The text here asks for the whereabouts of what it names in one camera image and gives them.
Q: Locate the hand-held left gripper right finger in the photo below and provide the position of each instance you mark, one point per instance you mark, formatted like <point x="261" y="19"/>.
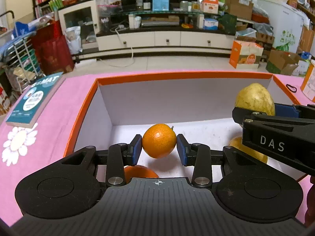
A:
<point x="181" y="150"/>

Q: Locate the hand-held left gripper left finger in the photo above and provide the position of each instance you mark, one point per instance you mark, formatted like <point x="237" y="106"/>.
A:
<point x="137" y="150"/>

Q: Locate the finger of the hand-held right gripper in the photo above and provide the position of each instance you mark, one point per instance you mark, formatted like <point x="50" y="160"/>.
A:
<point x="249" y="115"/>
<point x="285" y="110"/>

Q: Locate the orange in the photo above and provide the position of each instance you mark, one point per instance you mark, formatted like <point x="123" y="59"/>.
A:
<point x="140" y="172"/>
<point x="159" y="140"/>

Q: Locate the yellow mango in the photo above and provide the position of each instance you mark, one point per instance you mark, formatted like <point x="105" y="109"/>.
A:
<point x="248" y="150"/>

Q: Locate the orange cardboard box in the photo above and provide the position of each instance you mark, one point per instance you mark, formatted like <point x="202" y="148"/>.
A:
<point x="172" y="98"/>

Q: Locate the person's right forearm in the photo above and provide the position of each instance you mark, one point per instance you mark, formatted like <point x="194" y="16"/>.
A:
<point x="311" y="201"/>

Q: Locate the orange and white canister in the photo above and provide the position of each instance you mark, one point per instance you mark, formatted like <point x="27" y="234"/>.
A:
<point x="309" y="83"/>

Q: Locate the orange printed gift bag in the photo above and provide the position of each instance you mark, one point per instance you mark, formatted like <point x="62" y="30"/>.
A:
<point x="246" y="55"/>

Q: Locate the white lined bin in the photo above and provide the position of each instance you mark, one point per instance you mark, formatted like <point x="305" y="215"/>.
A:
<point x="246" y="33"/>

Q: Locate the white chest freezer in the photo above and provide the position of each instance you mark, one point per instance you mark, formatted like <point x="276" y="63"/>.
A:
<point x="283" y="24"/>

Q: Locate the dark green bag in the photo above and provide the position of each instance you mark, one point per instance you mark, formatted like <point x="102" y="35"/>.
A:
<point x="228" y="24"/>

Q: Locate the blue and white box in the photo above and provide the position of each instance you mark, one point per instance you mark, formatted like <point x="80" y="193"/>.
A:
<point x="211" y="24"/>

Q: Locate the brown cardboard box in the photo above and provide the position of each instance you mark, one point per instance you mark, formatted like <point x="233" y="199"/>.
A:
<point x="238" y="8"/>

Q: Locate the wooden shelf unit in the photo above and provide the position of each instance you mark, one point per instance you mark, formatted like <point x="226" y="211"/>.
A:
<point x="302" y="2"/>

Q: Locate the white television stand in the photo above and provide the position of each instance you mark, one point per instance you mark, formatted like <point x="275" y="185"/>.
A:
<point x="167" y="39"/>

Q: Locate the teal book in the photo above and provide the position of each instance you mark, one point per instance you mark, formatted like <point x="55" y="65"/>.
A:
<point x="34" y="100"/>

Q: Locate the orange and white carton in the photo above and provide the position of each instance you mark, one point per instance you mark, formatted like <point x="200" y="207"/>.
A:
<point x="209" y="4"/>

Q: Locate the yellow jar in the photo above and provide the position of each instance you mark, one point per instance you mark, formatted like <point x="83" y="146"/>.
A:
<point x="195" y="6"/>

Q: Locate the silver tin can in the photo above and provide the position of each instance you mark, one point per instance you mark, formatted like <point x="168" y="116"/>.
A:
<point x="184" y="6"/>

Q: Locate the red paper gift bag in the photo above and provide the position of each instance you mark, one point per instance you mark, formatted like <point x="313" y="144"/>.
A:
<point x="54" y="54"/>

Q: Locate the white plastic sack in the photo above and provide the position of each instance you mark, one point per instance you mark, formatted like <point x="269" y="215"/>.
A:
<point x="73" y="39"/>

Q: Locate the silver media player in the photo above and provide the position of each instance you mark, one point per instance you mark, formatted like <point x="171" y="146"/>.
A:
<point x="160" y="21"/>

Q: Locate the white glass-door cabinet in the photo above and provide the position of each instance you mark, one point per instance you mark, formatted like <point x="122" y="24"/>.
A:
<point x="78" y="17"/>

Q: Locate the blue bag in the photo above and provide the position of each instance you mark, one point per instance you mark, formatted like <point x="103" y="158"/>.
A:
<point x="24" y="29"/>

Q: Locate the beige standing air conditioner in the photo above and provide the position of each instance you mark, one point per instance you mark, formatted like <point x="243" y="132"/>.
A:
<point x="19" y="0"/>

